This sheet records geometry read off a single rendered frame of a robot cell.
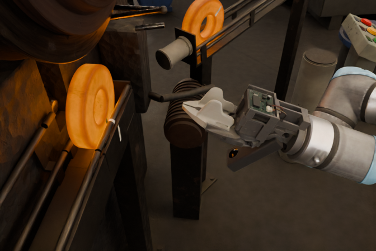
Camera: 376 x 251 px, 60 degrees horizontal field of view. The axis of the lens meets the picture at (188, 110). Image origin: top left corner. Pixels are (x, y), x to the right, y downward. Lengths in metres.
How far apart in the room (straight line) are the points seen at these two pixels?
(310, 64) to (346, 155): 0.66
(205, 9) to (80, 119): 0.51
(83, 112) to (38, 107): 0.07
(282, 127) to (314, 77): 0.69
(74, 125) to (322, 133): 0.42
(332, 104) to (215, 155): 0.86
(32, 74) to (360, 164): 0.56
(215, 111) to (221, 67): 1.56
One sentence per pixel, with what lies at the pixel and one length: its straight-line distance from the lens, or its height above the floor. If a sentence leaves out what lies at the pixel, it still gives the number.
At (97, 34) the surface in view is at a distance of 0.54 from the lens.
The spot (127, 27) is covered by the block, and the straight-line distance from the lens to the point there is 0.77.
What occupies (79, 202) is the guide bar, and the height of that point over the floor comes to 0.70.
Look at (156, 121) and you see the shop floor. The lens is 1.70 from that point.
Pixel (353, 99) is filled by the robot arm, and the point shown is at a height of 0.71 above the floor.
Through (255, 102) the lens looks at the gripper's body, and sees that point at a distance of 0.55.
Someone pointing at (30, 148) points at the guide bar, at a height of 0.76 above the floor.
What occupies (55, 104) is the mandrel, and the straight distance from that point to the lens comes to 0.66.
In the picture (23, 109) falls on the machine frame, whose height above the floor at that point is 0.81.
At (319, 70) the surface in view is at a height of 0.49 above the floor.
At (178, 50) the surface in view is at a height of 0.69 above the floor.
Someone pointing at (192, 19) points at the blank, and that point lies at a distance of 0.91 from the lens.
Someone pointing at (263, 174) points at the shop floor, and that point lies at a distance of 1.49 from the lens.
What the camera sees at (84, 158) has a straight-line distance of 0.65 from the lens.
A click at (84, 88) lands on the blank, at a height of 0.81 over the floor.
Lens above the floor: 1.13
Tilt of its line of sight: 40 degrees down
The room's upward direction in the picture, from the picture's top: straight up
